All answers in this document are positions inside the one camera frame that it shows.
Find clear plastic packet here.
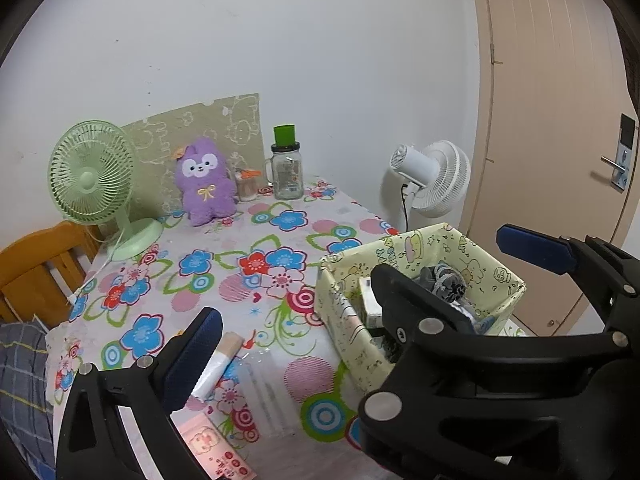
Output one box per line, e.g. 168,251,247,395
235,355,286,436

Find grey socks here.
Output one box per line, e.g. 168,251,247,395
420,262,468,305

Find floral tablecloth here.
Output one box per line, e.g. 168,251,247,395
45,175,526,480

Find beige door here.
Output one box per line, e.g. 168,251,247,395
460,0,640,336

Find silver door lock handle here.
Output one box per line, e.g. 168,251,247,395
601,112,638,193

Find small cup with orange lid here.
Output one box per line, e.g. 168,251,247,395
235,167,262,202

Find purple plush toy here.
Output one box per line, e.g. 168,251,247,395
175,136,238,227

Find beige bag roll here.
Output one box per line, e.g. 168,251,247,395
192,331,244,401

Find grey plaid pillow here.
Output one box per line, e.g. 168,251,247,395
0,321,56,466

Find green patterned board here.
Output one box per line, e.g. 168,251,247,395
120,93,266,216

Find wooden bed headboard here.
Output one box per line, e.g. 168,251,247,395
0,220,103,323

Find yellow patterned storage box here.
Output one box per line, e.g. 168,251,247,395
315,222,527,395

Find pink cartoon card packet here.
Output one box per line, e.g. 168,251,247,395
182,412,257,480

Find green desk fan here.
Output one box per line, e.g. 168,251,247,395
47,120,164,262

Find white standing fan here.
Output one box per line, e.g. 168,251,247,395
382,140,472,233

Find glass jar with green lid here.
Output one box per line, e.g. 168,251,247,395
265,123,306,201

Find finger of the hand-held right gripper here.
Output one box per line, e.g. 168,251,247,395
496,223,640,333
357,262,631,461

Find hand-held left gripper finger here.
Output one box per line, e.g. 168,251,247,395
56,306,224,480

